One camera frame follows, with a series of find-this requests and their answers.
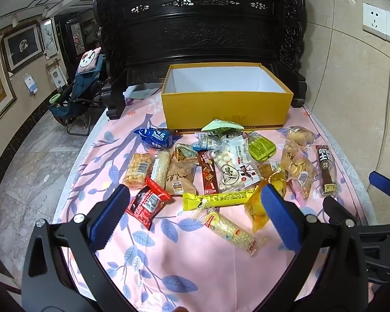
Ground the long yellow snack bar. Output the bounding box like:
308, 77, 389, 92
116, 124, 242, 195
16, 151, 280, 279
182, 188, 259, 212

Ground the dark blue folding chair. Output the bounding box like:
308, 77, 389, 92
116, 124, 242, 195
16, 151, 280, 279
49, 47, 108, 137

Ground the brown bar with black label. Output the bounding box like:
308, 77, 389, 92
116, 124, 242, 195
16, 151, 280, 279
315, 145, 339, 197

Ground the white puffed rice bar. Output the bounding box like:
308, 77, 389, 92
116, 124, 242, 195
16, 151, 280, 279
150, 149, 172, 189

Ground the clear bag of round biscuits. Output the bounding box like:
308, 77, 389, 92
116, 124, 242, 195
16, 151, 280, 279
279, 138, 317, 202

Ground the small clear beige bread bag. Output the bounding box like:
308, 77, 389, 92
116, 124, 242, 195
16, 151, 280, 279
281, 126, 317, 147

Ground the pink white cushion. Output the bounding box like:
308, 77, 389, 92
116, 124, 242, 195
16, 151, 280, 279
77, 47, 102, 74

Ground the orange rice cracker packet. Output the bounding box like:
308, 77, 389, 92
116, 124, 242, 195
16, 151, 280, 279
123, 153, 157, 190

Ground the pale green triangular packet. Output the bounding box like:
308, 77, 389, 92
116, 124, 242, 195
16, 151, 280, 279
201, 119, 245, 134

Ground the small brown green packet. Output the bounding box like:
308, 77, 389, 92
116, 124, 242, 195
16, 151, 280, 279
175, 143, 199, 163

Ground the black framed picture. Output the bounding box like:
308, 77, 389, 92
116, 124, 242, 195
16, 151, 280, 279
2, 20, 45, 74

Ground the white packet of round candies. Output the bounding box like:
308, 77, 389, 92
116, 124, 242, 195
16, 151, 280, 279
212, 135, 261, 194

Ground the clear rice roll packet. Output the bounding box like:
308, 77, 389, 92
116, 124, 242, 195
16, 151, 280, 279
189, 210, 269, 257

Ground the blue cookie packet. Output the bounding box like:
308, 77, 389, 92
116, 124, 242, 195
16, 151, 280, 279
133, 127, 179, 152

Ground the pink floral tablecloth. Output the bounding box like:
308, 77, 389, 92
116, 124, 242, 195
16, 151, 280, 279
54, 96, 369, 312

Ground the brown red wafer bar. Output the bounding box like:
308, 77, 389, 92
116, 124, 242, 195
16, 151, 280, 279
198, 150, 220, 196

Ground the white paper sheet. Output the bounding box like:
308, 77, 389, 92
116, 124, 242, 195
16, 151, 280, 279
125, 86, 161, 100

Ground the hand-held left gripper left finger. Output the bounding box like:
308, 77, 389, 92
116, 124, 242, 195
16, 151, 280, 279
21, 184, 132, 312

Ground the clear golden pastry packet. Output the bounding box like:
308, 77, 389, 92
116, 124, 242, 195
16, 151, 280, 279
244, 164, 288, 234

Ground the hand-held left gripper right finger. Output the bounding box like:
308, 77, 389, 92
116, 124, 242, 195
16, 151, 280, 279
261, 183, 369, 312

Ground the carved black wooden cabinet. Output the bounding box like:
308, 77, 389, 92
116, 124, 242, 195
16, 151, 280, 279
94, 0, 308, 120

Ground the white hanging wall frame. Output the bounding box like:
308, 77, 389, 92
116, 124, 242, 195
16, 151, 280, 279
47, 59, 66, 88

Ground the brown paper-look snack packet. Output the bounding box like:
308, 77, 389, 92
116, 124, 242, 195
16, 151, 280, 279
164, 156, 198, 196

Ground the red snack packet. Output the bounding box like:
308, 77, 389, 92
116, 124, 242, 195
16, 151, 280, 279
126, 177, 171, 231

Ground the yellow cardboard box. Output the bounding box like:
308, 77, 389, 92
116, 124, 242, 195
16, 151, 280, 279
161, 62, 295, 134

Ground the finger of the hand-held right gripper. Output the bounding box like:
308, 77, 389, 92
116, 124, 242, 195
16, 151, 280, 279
322, 195, 365, 231
368, 170, 390, 202

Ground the lime green snack packet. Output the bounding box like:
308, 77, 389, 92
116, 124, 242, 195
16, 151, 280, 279
247, 132, 277, 163

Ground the blue white wall notice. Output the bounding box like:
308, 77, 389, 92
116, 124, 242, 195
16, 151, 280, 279
23, 73, 39, 95

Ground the white flower scroll picture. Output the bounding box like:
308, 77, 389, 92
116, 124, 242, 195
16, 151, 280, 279
40, 18, 58, 60

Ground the silver blue candy packet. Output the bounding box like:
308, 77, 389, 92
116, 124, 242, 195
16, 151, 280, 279
193, 132, 225, 152

